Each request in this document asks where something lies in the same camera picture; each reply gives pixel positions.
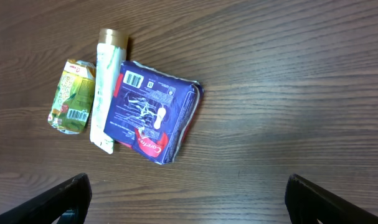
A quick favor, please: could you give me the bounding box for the purple sanitary pad pack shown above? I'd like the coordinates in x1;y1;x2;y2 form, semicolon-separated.
104;61;204;164

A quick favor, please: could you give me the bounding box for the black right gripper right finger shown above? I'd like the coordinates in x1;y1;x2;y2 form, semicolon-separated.
285;174;378;224

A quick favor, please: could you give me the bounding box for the white cream tube gold cap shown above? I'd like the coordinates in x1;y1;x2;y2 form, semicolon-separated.
90;28;128;154

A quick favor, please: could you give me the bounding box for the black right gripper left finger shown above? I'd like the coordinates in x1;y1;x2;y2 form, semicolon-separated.
0;173;92;224

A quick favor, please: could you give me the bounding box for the green yellow drink carton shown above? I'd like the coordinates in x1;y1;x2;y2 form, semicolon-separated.
47;59;96;134

